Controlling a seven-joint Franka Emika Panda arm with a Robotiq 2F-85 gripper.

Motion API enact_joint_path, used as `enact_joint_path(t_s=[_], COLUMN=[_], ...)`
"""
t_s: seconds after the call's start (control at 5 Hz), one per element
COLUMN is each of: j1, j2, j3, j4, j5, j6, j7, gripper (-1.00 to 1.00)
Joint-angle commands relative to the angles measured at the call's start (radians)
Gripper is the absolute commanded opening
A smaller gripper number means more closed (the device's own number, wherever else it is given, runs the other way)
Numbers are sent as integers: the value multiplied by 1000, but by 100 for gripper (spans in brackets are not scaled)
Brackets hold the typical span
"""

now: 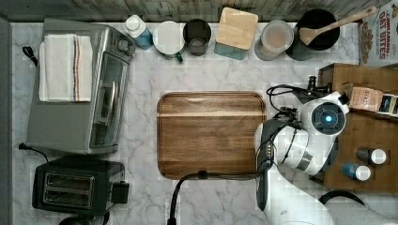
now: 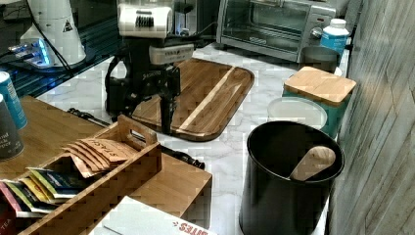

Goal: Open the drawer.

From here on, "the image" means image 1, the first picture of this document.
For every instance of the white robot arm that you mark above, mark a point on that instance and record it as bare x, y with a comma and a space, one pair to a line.
303, 144

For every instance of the wooden tray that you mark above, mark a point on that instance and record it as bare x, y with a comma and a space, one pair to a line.
207, 131

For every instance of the dark glass cup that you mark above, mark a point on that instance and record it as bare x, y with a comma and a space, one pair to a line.
197, 34

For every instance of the jar with wooden lid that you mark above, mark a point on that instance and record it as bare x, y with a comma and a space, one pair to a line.
235, 33

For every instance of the blue bottle white cap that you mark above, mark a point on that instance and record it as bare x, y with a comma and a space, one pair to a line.
138, 30

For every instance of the glass jar with powder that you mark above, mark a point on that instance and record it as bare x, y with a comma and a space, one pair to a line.
276, 37

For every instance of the silver toaster oven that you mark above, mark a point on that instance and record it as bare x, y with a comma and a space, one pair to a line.
85, 127

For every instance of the black utensil pot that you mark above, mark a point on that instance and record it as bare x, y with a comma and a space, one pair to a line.
314, 19

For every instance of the wooden spoon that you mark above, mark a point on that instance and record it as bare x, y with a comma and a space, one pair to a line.
307, 35

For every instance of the white striped towel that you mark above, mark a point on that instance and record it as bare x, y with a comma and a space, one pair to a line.
65, 63

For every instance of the black two-slot toaster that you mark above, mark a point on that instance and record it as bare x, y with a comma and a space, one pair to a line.
80, 185

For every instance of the pink snack packet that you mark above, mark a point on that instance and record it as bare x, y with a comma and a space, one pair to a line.
362, 98

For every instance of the blue spice shaker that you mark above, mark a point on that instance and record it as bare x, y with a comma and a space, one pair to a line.
356, 171

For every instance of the grey spice shaker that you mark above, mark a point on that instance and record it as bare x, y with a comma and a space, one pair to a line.
374, 156

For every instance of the dark tea box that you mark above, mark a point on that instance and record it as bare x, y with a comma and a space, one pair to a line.
388, 105

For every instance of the cinnamon oat bites box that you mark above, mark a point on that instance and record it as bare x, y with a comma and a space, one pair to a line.
379, 38

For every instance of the black drawer handle bar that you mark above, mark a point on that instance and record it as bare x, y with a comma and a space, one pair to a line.
313, 87

